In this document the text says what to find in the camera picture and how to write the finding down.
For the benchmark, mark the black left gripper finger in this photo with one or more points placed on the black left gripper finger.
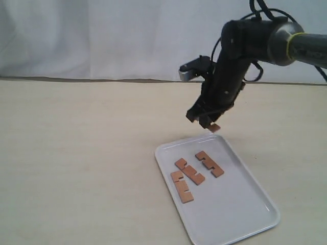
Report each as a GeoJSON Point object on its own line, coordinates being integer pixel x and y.
{"type": "Point", "coordinates": [207, 119]}

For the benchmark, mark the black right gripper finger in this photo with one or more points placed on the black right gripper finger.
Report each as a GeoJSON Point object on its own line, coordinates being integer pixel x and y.
{"type": "Point", "coordinates": [196, 111]}

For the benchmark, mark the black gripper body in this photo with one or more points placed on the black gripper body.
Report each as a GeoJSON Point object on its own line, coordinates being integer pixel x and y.
{"type": "Point", "coordinates": [223, 88]}

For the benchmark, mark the notched wooden plank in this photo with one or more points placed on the notched wooden plank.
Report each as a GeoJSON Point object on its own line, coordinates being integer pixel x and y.
{"type": "Point", "coordinates": [210, 164]}
{"type": "Point", "coordinates": [181, 187]}
{"type": "Point", "coordinates": [189, 171]}
{"type": "Point", "coordinates": [215, 128]}

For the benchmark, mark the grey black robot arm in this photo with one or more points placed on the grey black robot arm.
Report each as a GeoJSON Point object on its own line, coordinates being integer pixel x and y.
{"type": "Point", "coordinates": [245, 42]}

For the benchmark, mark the white plastic tray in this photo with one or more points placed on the white plastic tray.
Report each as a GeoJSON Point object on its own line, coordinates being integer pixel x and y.
{"type": "Point", "coordinates": [225, 209]}

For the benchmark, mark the white backdrop cloth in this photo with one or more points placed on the white backdrop cloth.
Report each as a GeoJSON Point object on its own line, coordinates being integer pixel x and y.
{"type": "Point", "coordinates": [110, 40]}

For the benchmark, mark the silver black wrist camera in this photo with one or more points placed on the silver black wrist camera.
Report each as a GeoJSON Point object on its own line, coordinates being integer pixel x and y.
{"type": "Point", "coordinates": [199, 67]}

